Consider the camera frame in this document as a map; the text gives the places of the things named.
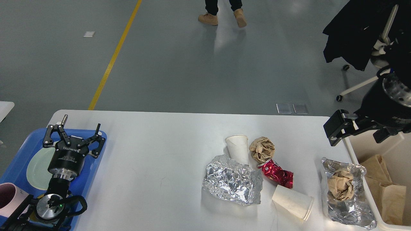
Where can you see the crumpled brown paper ball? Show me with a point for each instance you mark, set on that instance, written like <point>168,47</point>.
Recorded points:
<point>262,149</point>

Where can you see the crushed red can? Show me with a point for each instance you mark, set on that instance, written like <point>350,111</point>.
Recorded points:
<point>274,172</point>

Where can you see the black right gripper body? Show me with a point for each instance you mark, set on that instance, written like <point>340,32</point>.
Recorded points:
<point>386,104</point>

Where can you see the foil with brown paper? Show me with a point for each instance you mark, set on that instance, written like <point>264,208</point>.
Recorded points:
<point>343,195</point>

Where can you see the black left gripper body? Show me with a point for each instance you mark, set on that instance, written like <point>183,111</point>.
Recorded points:
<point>67,162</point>

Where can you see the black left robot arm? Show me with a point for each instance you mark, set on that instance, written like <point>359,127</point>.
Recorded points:
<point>59,203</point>

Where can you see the dark teal mug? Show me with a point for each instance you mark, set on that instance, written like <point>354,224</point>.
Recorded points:
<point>64,226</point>

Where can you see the crumpled aluminium foil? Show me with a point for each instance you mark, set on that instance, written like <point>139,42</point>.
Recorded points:
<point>229,180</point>

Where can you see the beige plastic bin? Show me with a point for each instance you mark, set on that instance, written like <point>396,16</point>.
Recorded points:
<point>396,151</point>

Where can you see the pink mug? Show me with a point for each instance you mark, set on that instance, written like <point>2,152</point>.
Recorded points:
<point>11,196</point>

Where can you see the green plate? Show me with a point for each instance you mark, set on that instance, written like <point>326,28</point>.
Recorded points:
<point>37,173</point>

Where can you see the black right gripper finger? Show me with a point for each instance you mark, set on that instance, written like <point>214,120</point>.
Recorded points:
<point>343,124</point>
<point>384,133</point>

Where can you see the lying white paper cup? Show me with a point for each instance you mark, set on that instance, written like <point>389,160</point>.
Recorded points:
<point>298,204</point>

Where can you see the white side table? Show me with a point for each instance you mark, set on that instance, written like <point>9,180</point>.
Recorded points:
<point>5,108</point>

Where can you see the brown paper bag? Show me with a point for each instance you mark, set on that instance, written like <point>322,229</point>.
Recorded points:
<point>376,168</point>
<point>390,199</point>

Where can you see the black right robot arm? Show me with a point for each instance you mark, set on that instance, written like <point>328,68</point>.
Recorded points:
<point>398,57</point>

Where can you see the upright white paper cup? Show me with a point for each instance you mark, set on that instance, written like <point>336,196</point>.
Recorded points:
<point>238,148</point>

